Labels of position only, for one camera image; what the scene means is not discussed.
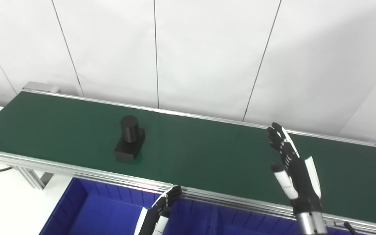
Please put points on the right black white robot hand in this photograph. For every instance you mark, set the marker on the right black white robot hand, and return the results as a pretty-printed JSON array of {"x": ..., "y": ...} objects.
[{"x": 302, "y": 182}]

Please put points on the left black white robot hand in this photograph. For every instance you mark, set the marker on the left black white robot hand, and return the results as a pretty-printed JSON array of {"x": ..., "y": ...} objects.
[{"x": 150, "y": 222}]

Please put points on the black cylinder-on-block part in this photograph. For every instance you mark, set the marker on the black cylinder-on-block part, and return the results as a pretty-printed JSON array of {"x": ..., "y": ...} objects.
[{"x": 130, "y": 133}]

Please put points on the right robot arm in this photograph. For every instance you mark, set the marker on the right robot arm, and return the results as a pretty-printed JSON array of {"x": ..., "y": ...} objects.
[{"x": 310, "y": 225}]

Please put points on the blue plastic bin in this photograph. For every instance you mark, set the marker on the blue plastic bin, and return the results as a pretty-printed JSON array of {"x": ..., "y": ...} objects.
[
  {"x": 93, "y": 215},
  {"x": 256, "y": 227}
]

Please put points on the green conveyor belt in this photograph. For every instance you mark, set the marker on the green conveyor belt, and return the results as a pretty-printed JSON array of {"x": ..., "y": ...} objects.
[
  {"x": 207, "y": 156},
  {"x": 109, "y": 178}
]

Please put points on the aluminium conveyor leg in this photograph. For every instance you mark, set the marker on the aluminium conveyor leg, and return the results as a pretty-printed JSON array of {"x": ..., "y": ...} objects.
[{"x": 33, "y": 178}]

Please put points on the grey conveyor motor box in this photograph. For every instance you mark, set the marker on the grey conveyor motor box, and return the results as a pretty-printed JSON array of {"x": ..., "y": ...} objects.
[{"x": 41, "y": 86}]

